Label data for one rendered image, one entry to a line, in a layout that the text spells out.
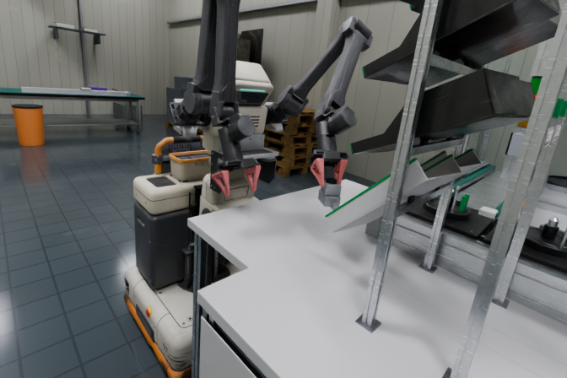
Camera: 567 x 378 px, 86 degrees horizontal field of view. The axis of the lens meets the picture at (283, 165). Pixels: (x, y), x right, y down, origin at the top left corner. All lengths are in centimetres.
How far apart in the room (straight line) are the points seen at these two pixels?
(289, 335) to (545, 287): 61
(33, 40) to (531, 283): 954
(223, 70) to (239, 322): 65
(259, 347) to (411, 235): 58
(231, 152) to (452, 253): 68
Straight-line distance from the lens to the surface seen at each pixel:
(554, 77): 52
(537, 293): 98
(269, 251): 90
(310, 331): 68
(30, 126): 604
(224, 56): 93
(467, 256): 98
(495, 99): 55
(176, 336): 151
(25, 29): 958
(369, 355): 67
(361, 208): 68
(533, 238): 106
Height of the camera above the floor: 132
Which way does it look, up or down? 15 degrees down
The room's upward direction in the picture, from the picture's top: 6 degrees clockwise
